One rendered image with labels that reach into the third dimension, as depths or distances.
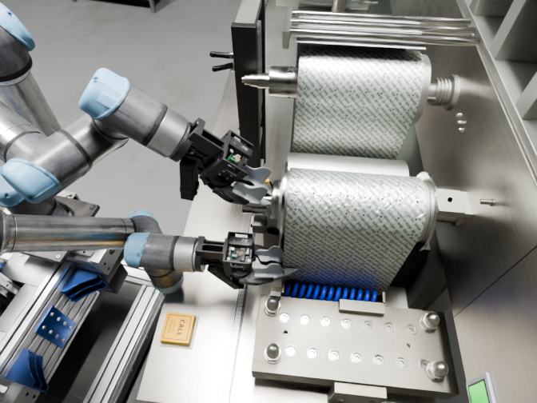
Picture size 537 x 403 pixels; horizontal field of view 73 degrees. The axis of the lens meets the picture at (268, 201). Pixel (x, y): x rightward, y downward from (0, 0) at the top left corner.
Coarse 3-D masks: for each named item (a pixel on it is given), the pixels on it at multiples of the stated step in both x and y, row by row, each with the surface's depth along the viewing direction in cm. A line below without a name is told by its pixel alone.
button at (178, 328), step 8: (168, 312) 90; (168, 320) 89; (176, 320) 89; (184, 320) 89; (192, 320) 89; (168, 328) 87; (176, 328) 87; (184, 328) 87; (192, 328) 88; (168, 336) 86; (176, 336) 86; (184, 336) 86; (192, 336) 88; (176, 344) 87; (184, 344) 86
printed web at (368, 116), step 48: (336, 48) 72; (336, 96) 71; (384, 96) 70; (336, 144) 81; (384, 144) 79; (288, 192) 64; (336, 192) 63; (384, 192) 63; (288, 240) 69; (336, 240) 67; (384, 240) 66
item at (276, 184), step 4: (276, 180) 69; (280, 180) 69; (276, 184) 67; (272, 188) 67; (276, 188) 67; (272, 192) 66; (276, 192) 66; (272, 196) 66; (276, 196) 66; (272, 200) 66; (276, 200) 66; (272, 204) 66; (276, 204) 66; (272, 208) 66; (276, 208) 66; (272, 212) 67; (276, 212) 67; (272, 216) 68; (276, 216) 68
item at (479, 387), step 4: (476, 384) 56; (480, 384) 55; (472, 388) 57; (476, 388) 56; (480, 388) 55; (484, 388) 54; (472, 392) 57; (476, 392) 56; (480, 392) 55; (484, 392) 54; (472, 396) 57; (476, 396) 56; (480, 396) 55; (484, 396) 54; (472, 400) 57; (476, 400) 56; (480, 400) 55; (484, 400) 54
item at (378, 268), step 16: (288, 256) 74; (304, 256) 73; (320, 256) 73; (336, 256) 72; (352, 256) 71; (368, 256) 71; (384, 256) 70; (400, 256) 70; (304, 272) 79; (320, 272) 78; (336, 272) 77; (352, 272) 77; (368, 272) 76; (384, 272) 75; (352, 288) 83; (368, 288) 82; (384, 288) 81
